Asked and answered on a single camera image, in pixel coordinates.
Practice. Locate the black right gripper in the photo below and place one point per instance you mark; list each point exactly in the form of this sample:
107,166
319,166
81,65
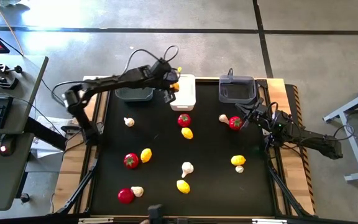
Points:
256,115

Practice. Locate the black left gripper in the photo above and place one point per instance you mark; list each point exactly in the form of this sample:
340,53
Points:
154,79

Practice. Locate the yellow lemon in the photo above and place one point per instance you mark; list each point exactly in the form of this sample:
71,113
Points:
146,155
175,86
183,186
238,160
187,133

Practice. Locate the red tomato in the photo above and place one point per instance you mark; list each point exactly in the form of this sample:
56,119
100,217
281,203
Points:
235,123
131,160
125,195
184,120

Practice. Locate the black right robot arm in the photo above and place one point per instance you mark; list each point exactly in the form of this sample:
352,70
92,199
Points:
315,140

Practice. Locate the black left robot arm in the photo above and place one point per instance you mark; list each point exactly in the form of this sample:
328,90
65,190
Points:
110,82

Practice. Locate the white plastic basket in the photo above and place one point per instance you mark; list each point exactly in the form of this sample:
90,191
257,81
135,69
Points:
185,96

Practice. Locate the grey translucent plastic basket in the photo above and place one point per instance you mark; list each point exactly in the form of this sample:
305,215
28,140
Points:
238,91

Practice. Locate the teal plastic basket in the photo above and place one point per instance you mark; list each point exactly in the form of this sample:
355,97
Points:
134,94

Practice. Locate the small white garlic bulb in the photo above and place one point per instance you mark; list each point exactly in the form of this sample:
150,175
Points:
239,169

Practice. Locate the white paper sheets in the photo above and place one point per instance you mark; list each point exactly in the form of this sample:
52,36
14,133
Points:
47,124

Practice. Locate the black computer mouse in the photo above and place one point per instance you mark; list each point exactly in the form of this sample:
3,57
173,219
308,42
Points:
6,144

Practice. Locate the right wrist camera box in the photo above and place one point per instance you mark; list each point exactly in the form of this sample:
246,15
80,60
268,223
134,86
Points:
261,110

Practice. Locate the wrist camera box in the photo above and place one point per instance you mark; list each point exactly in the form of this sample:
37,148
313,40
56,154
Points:
162,67
261,110

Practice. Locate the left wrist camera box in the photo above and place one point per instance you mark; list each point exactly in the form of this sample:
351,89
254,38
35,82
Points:
162,67

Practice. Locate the black diagonal frame strut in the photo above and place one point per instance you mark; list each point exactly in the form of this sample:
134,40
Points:
76,193
286,193

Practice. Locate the white metal frame table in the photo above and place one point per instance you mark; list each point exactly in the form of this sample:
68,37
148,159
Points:
353,143

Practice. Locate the black table-level camera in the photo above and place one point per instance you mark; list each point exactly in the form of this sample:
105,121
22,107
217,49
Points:
155,213

